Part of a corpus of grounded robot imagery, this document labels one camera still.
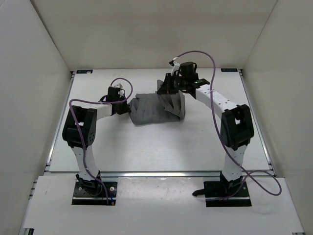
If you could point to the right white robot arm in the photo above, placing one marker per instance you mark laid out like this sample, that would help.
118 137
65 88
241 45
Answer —
235 131

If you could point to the blue table label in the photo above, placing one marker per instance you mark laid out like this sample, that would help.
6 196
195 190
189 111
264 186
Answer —
84 71
229 70

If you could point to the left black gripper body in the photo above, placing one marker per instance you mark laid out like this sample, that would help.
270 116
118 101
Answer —
120 105

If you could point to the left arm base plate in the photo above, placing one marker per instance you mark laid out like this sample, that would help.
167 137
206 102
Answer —
94 194

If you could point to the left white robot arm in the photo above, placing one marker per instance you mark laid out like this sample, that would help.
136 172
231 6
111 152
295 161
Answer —
80 131

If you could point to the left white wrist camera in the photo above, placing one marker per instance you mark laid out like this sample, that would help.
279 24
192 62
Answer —
118 86

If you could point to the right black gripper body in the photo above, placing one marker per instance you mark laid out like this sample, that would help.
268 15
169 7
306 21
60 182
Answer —
177 84

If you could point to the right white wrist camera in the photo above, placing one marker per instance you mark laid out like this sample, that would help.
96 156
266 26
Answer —
175 65

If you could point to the blue table label left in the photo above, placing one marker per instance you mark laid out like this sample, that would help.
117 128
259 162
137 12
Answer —
84 71

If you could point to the grey pleated skirt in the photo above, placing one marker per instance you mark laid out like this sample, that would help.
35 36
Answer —
153 108

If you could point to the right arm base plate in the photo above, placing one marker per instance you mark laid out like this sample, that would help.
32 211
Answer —
215 196

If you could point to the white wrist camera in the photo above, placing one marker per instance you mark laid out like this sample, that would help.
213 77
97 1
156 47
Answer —
118 86
175 65

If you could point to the blue table label right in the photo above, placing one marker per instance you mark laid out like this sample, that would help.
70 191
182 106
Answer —
229 70

